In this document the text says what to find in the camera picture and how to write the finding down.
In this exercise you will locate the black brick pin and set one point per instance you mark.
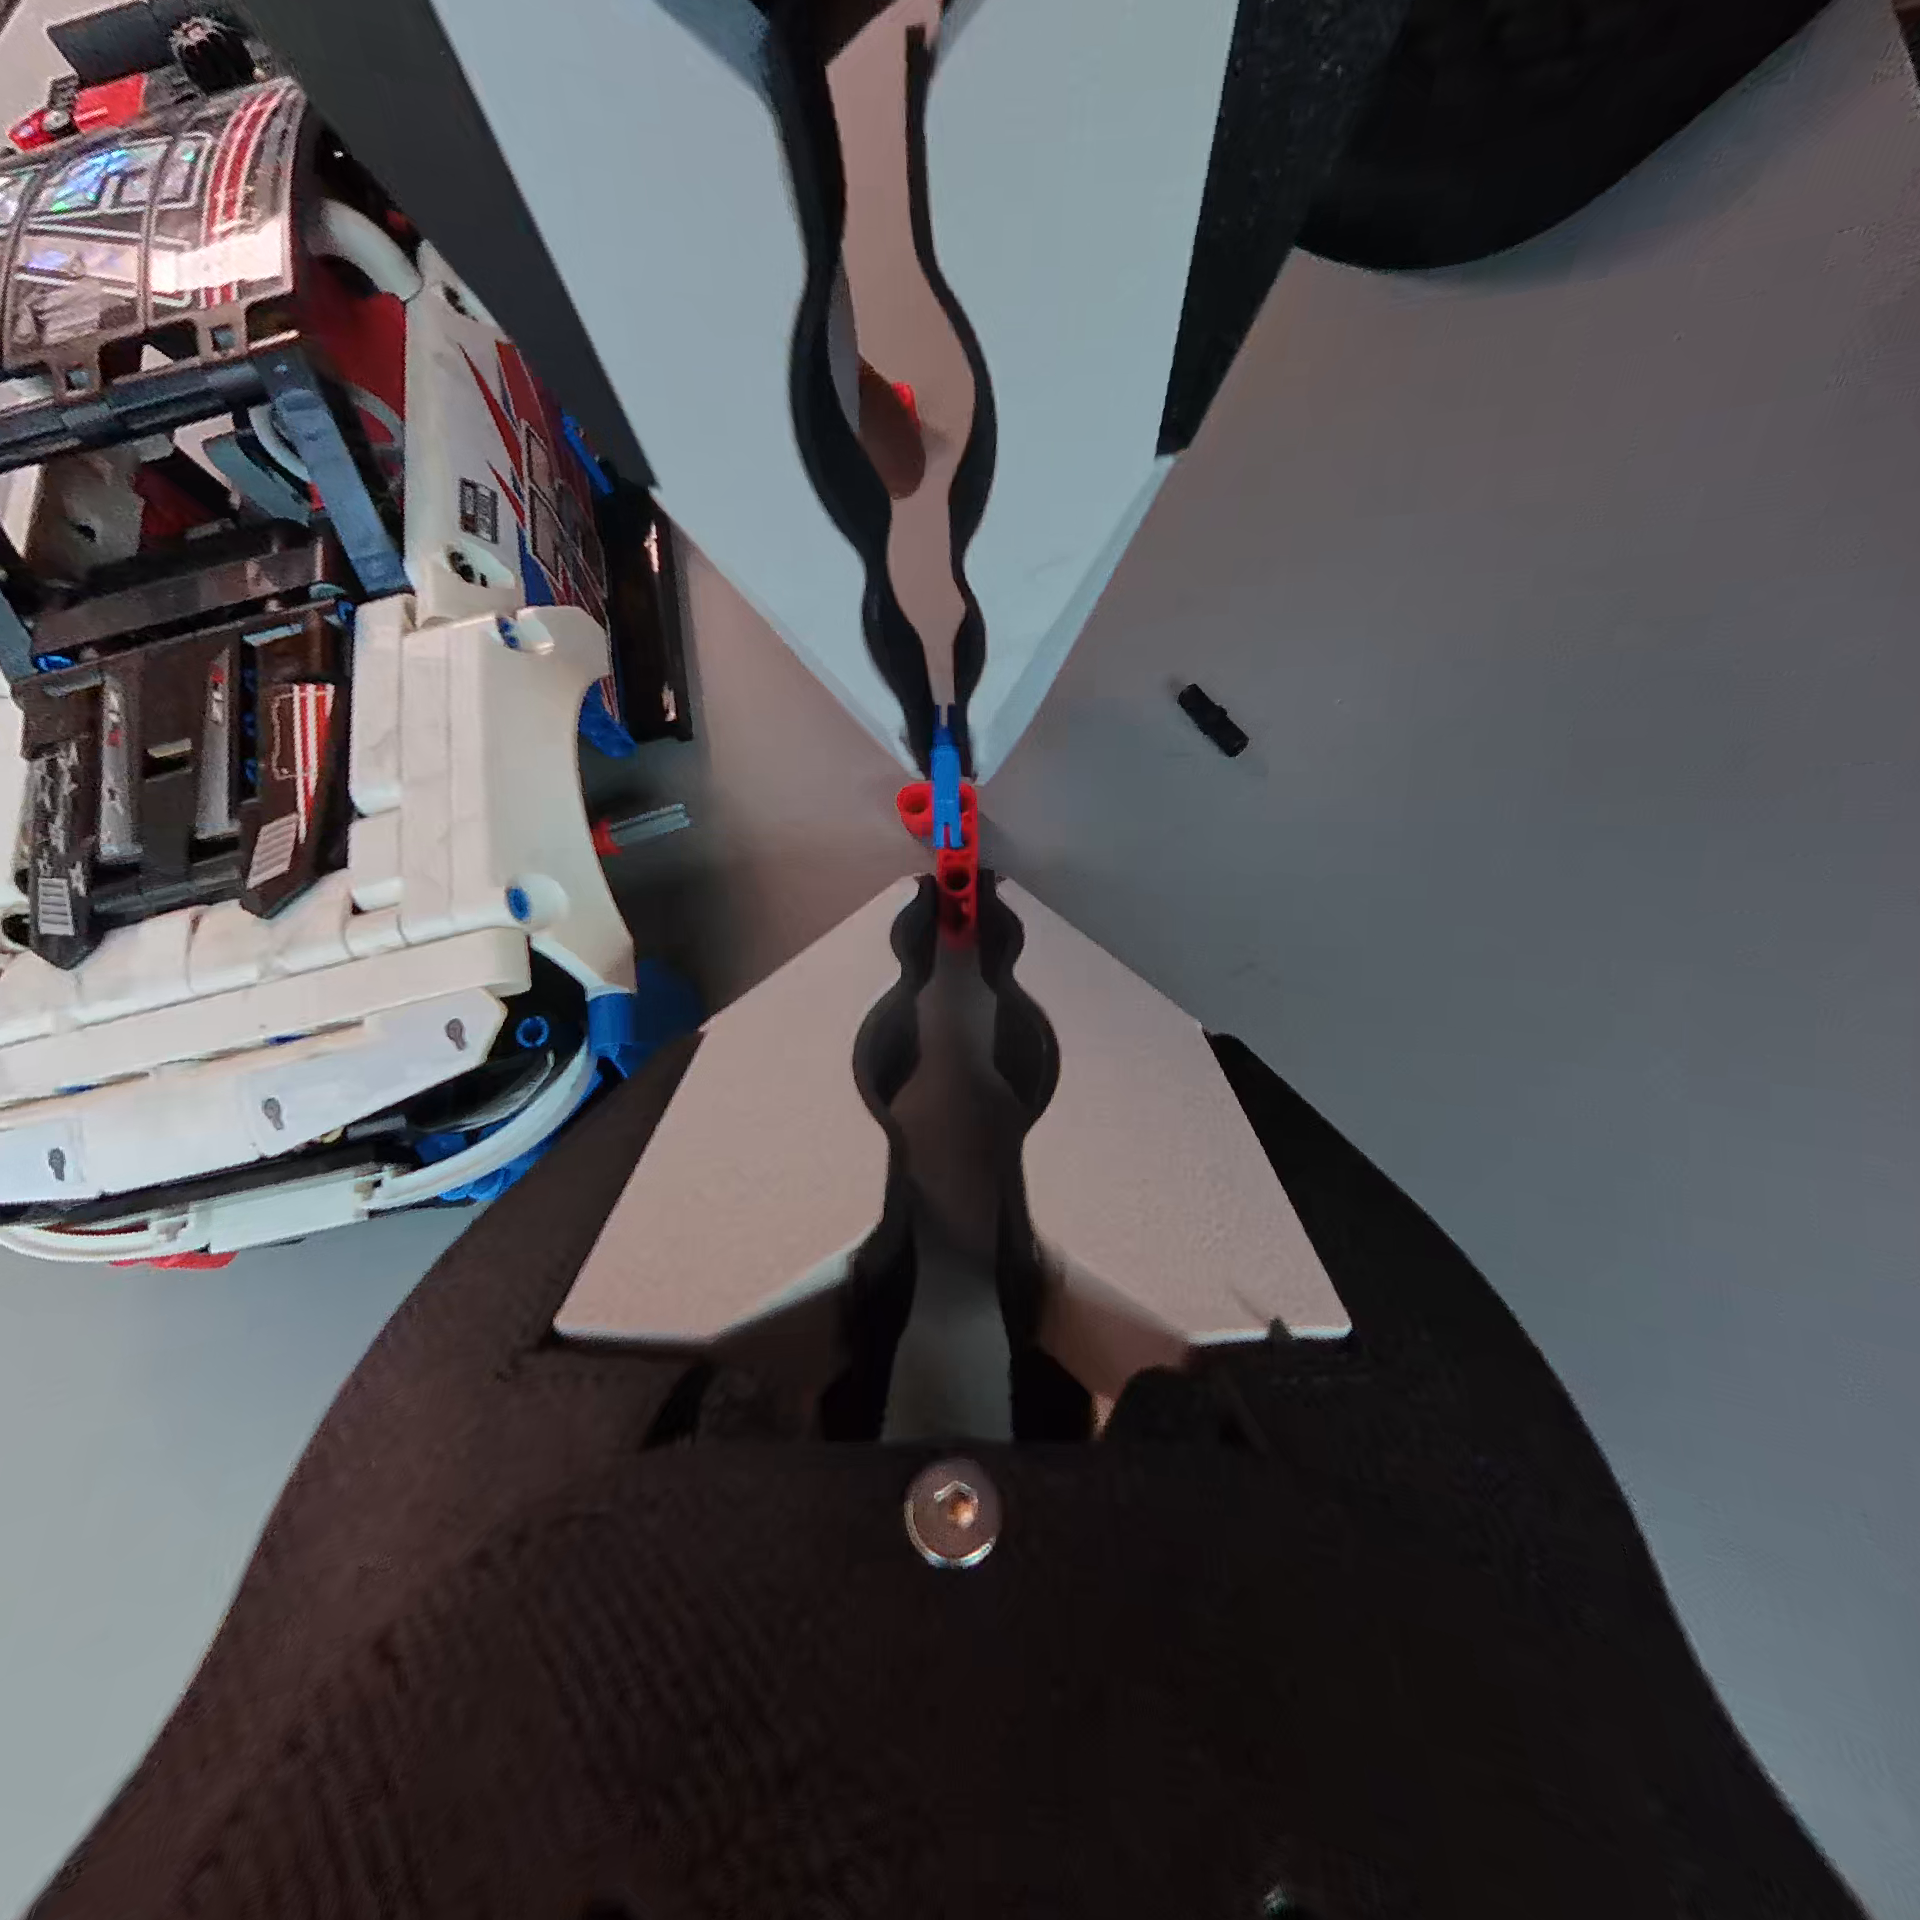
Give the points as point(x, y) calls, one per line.
point(1211, 717)

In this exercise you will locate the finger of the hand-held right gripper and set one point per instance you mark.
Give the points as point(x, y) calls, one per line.
point(1079, 225)
point(674, 225)

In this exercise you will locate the blue brick pin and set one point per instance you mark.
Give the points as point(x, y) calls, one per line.
point(945, 780)

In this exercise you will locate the grey desk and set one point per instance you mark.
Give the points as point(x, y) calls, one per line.
point(1500, 751)

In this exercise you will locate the toy brick race car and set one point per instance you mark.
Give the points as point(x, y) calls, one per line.
point(451, 751)

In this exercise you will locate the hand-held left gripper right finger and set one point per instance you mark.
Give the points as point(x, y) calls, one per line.
point(1185, 1201)

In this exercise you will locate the red T-shaped brick beam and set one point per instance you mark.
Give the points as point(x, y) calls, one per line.
point(960, 885)

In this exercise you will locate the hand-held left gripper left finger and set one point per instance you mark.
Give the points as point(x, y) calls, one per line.
point(720, 1201)

